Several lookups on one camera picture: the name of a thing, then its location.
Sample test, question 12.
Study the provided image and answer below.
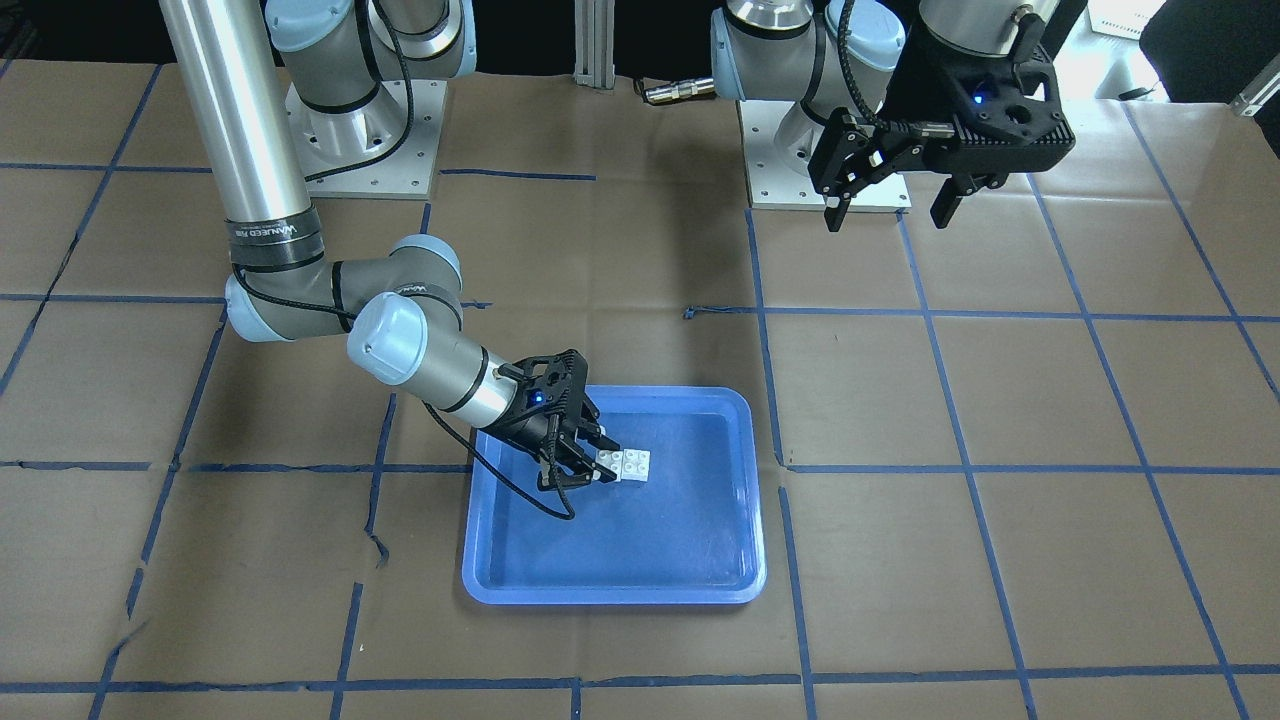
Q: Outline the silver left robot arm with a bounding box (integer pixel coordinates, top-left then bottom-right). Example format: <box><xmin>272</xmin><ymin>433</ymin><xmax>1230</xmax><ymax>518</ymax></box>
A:
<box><xmin>645</xmin><ymin>1</ymin><xmax>1075</xmax><ymax>474</ymax></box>

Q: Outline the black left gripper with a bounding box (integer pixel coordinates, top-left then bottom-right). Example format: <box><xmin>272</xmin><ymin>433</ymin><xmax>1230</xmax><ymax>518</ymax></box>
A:
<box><xmin>808</xmin><ymin>42</ymin><xmax>1076</xmax><ymax>233</ymax></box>

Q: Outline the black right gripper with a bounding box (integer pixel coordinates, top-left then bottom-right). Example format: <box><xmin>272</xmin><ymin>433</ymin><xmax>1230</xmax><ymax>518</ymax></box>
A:
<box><xmin>488</xmin><ymin>348</ymin><xmax>622</xmax><ymax>492</ymax></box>

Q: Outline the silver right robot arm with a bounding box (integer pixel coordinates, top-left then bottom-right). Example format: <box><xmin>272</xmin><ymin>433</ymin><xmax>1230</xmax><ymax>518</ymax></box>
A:
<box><xmin>160</xmin><ymin>1</ymin><xmax>637</xmax><ymax>492</ymax></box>

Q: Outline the silver cable connector plug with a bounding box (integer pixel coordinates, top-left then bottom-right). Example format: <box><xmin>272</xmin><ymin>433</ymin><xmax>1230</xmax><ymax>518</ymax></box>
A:
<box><xmin>634</xmin><ymin>77</ymin><xmax>716</xmax><ymax>108</ymax></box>

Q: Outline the blue plastic tray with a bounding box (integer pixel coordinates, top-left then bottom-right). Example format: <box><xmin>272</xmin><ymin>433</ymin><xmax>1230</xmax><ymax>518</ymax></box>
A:
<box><xmin>461</xmin><ymin>386</ymin><xmax>767</xmax><ymax>605</ymax></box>

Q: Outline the aluminium frame post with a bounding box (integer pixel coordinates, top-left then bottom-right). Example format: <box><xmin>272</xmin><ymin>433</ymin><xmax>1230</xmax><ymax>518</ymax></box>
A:
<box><xmin>573</xmin><ymin>0</ymin><xmax>616</xmax><ymax>92</ymax></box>

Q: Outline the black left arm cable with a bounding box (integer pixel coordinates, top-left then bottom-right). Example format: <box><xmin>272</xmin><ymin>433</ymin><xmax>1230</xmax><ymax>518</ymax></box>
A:
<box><xmin>835</xmin><ymin>0</ymin><xmax>956</xmax><ymax>136</ymax></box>

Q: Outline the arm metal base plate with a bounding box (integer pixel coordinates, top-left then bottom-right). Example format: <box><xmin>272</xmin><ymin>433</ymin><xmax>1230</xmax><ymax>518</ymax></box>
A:
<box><xmin>285</xmin><ymin>79</ymin><xmax>449</xmax><ymax>201</ymax></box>
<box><xmin>736</xmin><ymin>97</ymin><xmax>913</xmax><ymax>214</ymax></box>

